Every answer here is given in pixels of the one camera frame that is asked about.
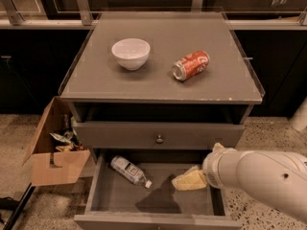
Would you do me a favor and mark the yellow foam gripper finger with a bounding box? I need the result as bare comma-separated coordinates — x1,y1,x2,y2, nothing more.
172,166,207,191
212,143,224,152

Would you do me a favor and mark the clear blue plastic bottle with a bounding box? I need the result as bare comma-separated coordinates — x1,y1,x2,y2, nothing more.
110,155,152,189

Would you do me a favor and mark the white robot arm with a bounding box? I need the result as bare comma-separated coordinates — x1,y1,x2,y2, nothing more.
172,143,307,223

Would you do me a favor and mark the round brass drawer knob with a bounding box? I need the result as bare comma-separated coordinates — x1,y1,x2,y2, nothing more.
155,135,164,144

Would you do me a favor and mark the open middle drawer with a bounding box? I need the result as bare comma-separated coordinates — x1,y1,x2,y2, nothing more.
74,150,241,230

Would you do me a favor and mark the grey wooden drawer cabinet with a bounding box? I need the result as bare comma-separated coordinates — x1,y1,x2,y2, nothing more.
58,11,266,230

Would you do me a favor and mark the closed top drawer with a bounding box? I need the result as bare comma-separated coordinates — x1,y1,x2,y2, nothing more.
74,121,245,150

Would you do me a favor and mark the red soda can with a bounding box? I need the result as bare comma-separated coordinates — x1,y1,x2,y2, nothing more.
172,51,210,81

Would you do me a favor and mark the white ceramic bowl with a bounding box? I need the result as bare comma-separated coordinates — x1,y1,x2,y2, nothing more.
111,38,151,71

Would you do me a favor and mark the crumpled green snack bag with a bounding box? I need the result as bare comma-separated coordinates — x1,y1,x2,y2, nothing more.
51,114,79,145

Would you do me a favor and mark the brown cardboard box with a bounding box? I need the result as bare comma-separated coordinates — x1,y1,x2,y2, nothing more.
23,97,95,186

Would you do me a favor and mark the black floor stand leg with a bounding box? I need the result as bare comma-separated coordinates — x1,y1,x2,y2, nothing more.
0,184,35,230

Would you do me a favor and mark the grey metal wall rail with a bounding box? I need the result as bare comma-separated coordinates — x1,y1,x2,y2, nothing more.
0,0,307,30

